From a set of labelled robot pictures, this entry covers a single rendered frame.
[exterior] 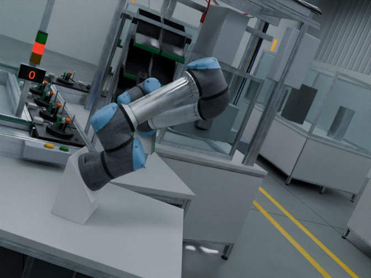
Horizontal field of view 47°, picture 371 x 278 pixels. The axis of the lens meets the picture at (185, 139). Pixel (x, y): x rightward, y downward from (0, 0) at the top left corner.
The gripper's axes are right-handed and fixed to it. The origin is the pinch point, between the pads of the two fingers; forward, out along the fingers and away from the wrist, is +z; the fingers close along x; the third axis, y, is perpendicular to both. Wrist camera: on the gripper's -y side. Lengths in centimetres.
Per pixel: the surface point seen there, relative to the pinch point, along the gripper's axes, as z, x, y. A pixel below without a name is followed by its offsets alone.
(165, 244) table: -47, 15, 67
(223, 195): 95, 114, 31
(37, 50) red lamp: 5, -49, -10
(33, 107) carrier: 43, -43, 11
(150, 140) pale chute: 13.9, 19.2, 17.4
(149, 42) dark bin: -5.5, 1.6, -28.6
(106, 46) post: 100, -2, -58
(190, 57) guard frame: 55, 48, -54
